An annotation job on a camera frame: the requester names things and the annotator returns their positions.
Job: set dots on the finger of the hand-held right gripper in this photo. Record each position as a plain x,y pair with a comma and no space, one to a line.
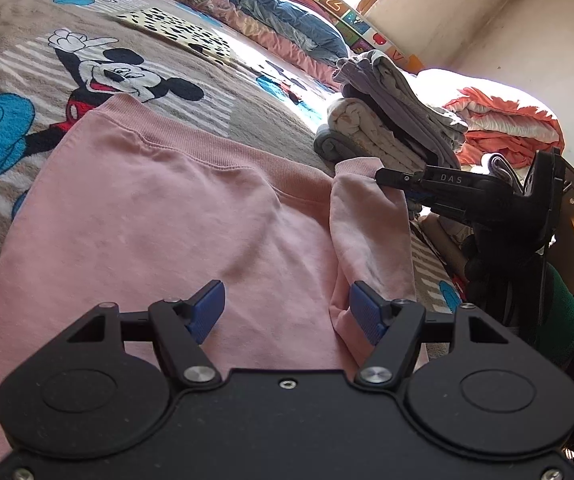
397,178
419,200

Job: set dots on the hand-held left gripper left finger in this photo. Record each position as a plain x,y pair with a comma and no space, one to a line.
207,305

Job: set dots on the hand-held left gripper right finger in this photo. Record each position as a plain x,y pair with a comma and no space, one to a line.
367,310

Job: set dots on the pink sweatshirt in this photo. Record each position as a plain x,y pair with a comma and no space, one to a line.
167,235

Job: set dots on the person's right forearm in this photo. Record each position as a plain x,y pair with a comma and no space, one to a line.
567,325

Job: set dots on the person's right hand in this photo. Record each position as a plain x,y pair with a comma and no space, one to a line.
477,265

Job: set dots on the white floral folded garment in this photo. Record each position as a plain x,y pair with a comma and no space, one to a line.
367,125

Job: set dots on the orange white quilt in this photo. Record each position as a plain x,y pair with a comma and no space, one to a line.
497,135

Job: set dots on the lilac grey folded sheets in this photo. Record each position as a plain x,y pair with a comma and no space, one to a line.
397,95

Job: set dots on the white duvet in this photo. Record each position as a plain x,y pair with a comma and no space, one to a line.
467,85

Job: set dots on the colourful picture headboard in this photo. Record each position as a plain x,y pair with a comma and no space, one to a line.
337,7

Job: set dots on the blue striped pillow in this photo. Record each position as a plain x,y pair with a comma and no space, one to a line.
297,20

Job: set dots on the printed cartoon blanket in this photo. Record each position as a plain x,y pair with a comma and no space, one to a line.
17,60

